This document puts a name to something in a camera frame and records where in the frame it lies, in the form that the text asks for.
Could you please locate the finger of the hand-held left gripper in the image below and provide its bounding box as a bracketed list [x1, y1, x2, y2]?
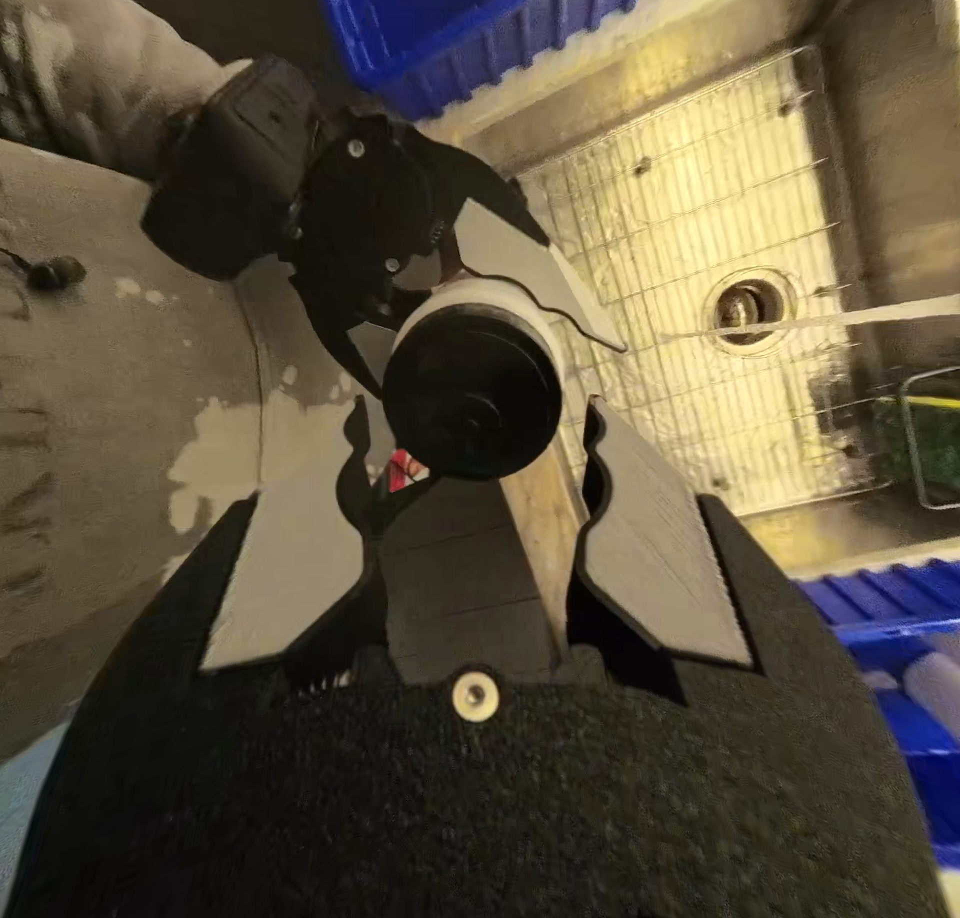
[441, 196, 630, 354]
[346, 321, 406, 402]

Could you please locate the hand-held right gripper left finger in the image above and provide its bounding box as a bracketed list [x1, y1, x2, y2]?
[197, 396, 381, 673]

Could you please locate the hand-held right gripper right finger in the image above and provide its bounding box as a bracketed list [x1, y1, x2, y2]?
[572, 395, 756, 669]

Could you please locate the black bottle cap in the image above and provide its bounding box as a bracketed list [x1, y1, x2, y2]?
[382, 314, 564, 483]

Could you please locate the blue plastic bin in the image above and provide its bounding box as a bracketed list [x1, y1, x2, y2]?
[795, 558, 960, 867]
[303, 0, 714, 120]

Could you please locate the person's left forearm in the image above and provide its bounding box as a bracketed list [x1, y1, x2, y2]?
[0, 0, 252, 180]

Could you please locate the red and white object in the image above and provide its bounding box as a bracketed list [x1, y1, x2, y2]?
[386, 449, 432, 493]

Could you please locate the sink drain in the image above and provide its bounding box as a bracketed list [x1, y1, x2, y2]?
[701, 267, 800, 357]

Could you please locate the green and yellow sponge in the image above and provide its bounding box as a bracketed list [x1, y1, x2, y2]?
[873, 393, 960, 484]

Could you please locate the running water stream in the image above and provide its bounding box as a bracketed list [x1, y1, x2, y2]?
[663, 294, 960, 338]

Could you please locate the person's blue jeans leg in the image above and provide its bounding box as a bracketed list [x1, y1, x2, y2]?
[0, 723, 70, 918]

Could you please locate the wire sponge holder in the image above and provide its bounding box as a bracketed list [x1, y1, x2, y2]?
[896, 366, 960, 510]

